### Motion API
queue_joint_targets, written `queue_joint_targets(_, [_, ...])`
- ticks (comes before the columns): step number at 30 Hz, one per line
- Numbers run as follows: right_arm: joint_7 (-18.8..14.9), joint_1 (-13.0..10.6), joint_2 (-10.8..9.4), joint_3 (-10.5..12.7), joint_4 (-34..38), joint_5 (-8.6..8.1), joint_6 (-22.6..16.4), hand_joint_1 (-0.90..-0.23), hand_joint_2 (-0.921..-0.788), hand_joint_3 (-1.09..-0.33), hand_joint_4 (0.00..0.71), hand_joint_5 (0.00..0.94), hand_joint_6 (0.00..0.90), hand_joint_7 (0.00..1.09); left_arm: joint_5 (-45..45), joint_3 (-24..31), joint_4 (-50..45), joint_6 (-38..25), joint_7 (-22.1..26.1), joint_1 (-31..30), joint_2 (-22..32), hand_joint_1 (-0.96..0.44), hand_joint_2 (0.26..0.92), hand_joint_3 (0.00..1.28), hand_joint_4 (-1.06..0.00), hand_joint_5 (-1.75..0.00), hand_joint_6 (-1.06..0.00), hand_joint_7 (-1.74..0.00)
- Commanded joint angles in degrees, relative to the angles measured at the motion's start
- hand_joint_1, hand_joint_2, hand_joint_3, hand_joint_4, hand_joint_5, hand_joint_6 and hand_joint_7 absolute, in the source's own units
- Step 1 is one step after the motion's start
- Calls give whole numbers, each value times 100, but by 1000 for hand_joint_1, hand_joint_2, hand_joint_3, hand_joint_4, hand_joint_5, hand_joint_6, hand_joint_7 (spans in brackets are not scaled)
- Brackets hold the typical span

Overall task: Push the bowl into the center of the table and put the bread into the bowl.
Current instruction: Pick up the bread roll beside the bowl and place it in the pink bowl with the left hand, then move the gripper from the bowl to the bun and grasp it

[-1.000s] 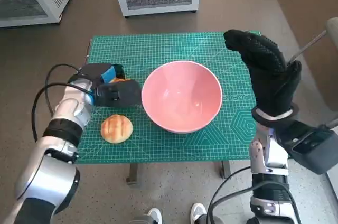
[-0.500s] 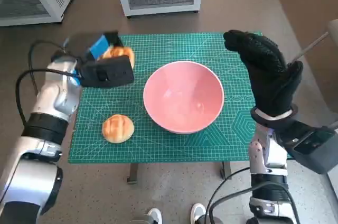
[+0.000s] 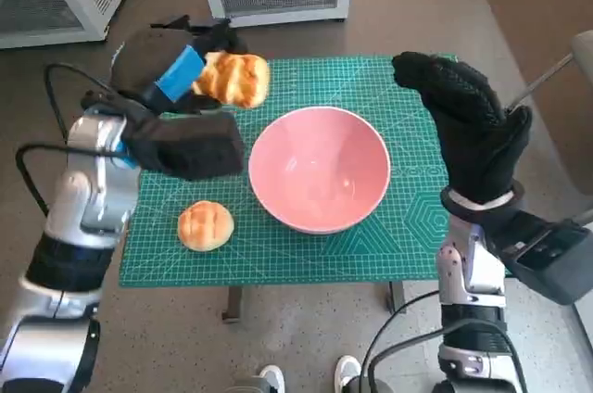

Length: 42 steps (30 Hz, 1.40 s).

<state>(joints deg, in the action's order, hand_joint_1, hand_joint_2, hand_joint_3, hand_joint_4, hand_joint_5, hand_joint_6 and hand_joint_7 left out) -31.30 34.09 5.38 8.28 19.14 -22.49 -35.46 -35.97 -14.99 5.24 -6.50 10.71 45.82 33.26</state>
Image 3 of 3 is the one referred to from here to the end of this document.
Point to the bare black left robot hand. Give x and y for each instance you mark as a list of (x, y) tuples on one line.
[(178, 73)]

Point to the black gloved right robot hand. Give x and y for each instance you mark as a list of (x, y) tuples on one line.
[(472, 133)]

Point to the long split bread loaf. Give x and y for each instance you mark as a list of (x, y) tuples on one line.
[(236, 78)]

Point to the pink bowl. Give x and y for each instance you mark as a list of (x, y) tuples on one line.
[(319, 166)]

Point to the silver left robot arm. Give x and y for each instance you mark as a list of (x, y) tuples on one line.
[(79, 198)]

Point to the round bread bun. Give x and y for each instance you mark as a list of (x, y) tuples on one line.
[(206, 228)]

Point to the green cutting mat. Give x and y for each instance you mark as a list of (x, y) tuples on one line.
[(324, 82)]

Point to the black metal table leg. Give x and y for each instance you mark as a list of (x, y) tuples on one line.
[(395, 295), (233, 305)]

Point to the white shoe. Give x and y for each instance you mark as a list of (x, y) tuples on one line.
[(272, 379), (347, 372)]

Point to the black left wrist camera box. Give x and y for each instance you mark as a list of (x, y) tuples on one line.
[(194, 147)]

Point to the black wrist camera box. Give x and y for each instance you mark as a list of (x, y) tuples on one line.
[(551, 263), (194, 147)]

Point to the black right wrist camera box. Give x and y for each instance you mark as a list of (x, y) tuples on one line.
[(551, 263)]

